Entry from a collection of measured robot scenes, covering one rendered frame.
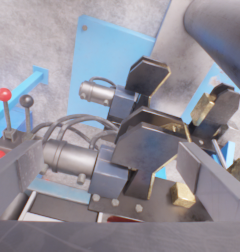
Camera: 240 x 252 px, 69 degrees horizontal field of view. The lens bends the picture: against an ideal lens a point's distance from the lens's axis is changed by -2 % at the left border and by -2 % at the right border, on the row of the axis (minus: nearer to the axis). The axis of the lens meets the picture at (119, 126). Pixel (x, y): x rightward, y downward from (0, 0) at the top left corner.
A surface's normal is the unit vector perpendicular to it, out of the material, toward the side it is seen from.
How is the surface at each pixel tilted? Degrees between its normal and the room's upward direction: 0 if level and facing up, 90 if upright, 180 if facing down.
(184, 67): 0
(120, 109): 0
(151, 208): 90
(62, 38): 0
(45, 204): 90
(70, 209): 90
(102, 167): 90
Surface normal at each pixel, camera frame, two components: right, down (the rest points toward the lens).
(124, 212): 0.27, -0.73
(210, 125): -0.11, 0.62
